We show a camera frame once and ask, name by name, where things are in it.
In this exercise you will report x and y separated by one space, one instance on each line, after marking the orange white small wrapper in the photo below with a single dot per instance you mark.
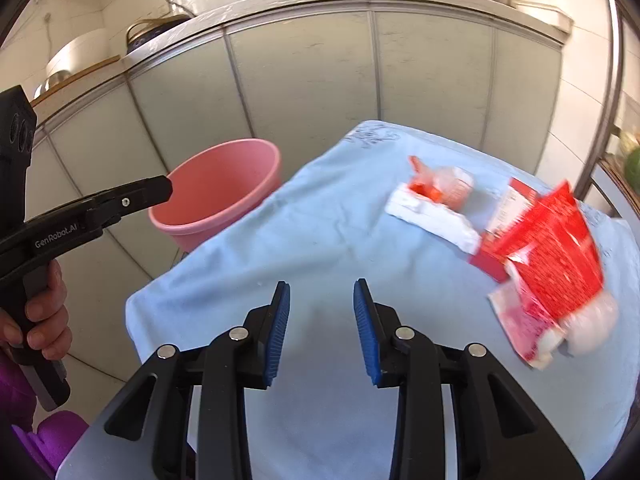
450 186

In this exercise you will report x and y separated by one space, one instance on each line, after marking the steel bowl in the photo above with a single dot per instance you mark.
52 81

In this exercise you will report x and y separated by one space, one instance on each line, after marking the person's left hand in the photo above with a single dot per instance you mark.
51 334

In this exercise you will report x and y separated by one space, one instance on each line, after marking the pink white wrapper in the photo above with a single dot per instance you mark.
533 337

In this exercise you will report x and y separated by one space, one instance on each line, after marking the red white medicine box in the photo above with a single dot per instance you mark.
515 200

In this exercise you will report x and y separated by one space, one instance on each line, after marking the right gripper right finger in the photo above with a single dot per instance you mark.
398 356

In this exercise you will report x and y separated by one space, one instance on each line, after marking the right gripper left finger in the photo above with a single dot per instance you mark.
245 357

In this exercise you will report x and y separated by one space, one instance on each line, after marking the white plastic tray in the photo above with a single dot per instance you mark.
550 15

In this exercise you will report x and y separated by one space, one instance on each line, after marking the pink plastic bucket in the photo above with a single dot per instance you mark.
215 188

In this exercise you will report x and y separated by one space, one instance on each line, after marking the red plastic snack bag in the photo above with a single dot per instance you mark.
553 253

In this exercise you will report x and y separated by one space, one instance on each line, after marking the kitchen counter cabinet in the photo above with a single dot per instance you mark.
301 74

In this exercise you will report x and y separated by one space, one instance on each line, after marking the white foam fruit net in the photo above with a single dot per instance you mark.
433 218

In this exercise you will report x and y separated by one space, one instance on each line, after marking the metal shelf rack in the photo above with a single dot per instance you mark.
602 183

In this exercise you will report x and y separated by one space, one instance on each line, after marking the green bell pepper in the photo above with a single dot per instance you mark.
632 170

